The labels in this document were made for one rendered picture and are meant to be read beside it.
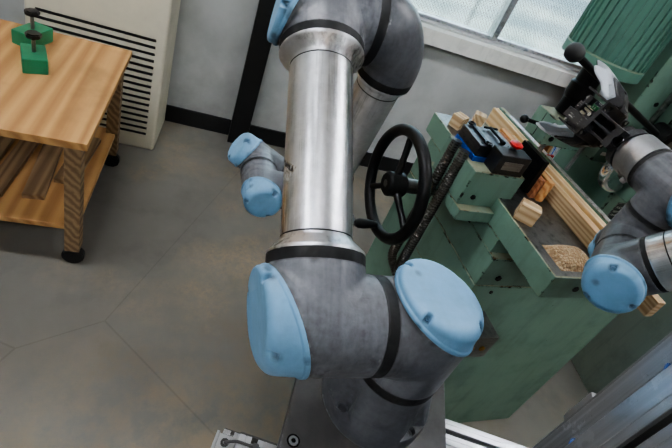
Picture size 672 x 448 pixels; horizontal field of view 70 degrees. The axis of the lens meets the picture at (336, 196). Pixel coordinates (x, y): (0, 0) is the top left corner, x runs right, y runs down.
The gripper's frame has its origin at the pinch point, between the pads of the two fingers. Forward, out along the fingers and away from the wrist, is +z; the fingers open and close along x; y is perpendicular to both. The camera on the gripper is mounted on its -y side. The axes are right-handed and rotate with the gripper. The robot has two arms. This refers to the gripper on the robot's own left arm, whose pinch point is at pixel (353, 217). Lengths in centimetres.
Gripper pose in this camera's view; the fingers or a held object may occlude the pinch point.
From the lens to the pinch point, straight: 119.7
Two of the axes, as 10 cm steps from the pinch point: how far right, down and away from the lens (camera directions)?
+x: 1.9, 6.2, -7.7
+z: 6.7, 4.9, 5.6
